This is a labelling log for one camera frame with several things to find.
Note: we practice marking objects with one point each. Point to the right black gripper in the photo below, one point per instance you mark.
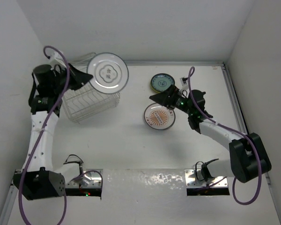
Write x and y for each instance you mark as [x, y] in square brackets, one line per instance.
[163, 98]

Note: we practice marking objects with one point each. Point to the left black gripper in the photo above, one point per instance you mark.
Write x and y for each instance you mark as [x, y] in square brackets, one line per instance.
[78, 78]

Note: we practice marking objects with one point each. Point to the dark green plate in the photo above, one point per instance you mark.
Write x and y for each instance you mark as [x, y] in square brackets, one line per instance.
[161, 82]

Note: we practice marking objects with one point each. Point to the white floral plate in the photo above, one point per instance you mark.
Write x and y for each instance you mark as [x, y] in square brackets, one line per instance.
[159, 117]

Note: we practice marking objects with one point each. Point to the white plate green rim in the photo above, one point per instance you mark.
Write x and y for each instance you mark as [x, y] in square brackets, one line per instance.
[110, 73]

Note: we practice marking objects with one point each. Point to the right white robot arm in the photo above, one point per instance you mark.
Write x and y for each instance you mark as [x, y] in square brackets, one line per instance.
[248, 157]

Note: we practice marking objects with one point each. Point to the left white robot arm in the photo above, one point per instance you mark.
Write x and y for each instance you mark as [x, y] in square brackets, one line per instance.
[38, 179]

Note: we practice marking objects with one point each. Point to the wire dish rack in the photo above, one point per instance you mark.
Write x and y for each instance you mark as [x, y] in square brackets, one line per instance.
[87, 101]

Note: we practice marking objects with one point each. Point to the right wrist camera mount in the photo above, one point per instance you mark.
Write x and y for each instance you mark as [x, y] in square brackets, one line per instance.
[184, 83]

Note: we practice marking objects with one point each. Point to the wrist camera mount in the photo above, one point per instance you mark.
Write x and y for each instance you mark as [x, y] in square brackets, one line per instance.
[56, 59]
[184, 83]

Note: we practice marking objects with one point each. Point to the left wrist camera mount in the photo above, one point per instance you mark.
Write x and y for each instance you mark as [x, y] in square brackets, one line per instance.
[56, 59]

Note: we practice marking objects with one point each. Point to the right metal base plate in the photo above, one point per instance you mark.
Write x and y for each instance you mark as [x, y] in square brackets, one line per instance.
[194, 179]

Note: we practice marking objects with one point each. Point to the metal base plate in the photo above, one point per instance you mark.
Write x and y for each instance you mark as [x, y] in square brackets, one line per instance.
[194, 179]
[89, 178]

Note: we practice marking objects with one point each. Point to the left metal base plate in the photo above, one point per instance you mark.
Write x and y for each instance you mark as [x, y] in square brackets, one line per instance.
[89, 178]

